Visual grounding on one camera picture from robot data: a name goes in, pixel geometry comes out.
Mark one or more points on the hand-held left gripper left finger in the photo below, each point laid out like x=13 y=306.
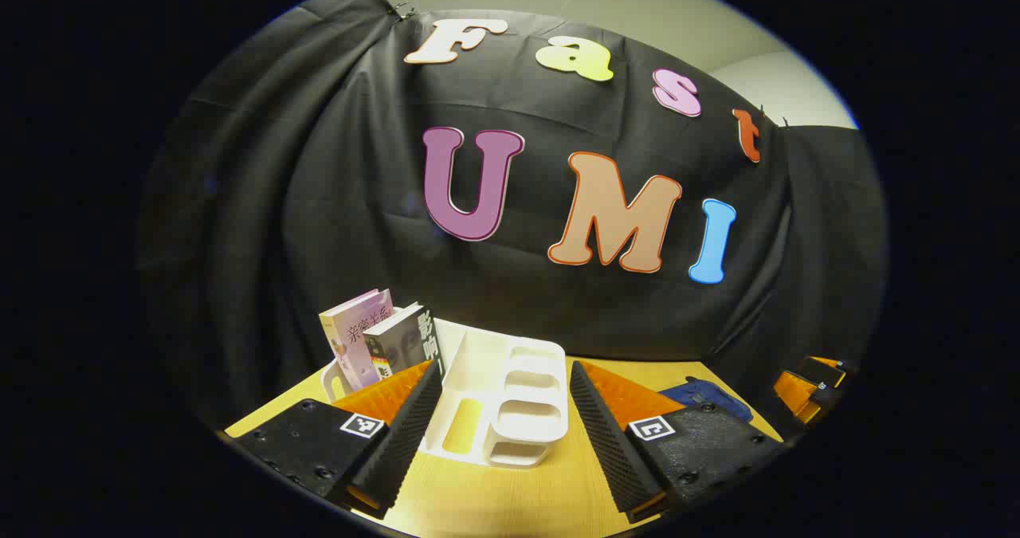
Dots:
x=406 y=434

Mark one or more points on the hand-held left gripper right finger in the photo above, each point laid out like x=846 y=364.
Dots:
x=606 y=442

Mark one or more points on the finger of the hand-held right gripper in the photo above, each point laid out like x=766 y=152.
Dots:
x=793 y=394
x=825 y=369

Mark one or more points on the blue schoolbag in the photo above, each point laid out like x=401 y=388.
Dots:
x=705 y=394

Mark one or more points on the dark grey book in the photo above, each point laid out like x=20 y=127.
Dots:
x=402 y=343

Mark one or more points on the white bookshelf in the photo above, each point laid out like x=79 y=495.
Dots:
x=510 y=410

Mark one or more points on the pink book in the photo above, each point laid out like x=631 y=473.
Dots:
x=358 y=339

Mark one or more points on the black backdrop cloth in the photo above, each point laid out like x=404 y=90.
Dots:
x=358 y=203

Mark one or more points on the small metal clip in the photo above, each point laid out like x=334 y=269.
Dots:
x=782 y=121
x=402 y=12

